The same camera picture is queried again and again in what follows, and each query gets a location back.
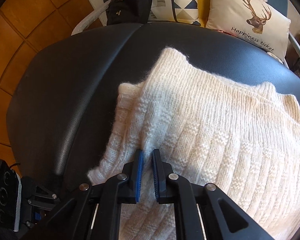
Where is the cream knitted sweater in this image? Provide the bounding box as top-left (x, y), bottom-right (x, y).
top-left (88, 48), bottom-right (300, 239)

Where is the black leather ottoman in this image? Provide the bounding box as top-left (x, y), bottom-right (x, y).
top-left (7, 22), bottom-right (300, 191)

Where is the deer print cushion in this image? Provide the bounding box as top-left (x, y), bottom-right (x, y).
top-left (205, 0), bottom-right (291, 60)

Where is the black handbag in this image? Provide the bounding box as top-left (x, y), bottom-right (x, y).
top-left (106, 0), bottom-right (152, 25)

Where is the triangle pattern cushion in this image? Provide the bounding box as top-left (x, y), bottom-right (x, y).
top-left (172, 0), bottom-right (201, 26)

